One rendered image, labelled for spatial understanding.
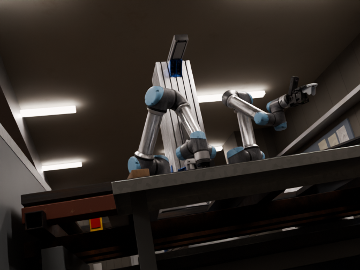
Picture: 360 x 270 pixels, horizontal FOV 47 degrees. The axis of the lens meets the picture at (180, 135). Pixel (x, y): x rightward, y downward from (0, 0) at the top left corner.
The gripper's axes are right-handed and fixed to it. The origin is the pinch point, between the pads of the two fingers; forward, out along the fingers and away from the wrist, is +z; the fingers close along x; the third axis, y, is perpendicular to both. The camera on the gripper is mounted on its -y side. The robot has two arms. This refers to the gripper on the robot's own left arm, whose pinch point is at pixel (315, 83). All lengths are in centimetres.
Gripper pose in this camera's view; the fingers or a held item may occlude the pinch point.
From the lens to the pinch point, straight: 243.1
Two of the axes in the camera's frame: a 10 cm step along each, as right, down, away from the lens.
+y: 1.1, 9.6, -2.7
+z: 5.6, -2.9, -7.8
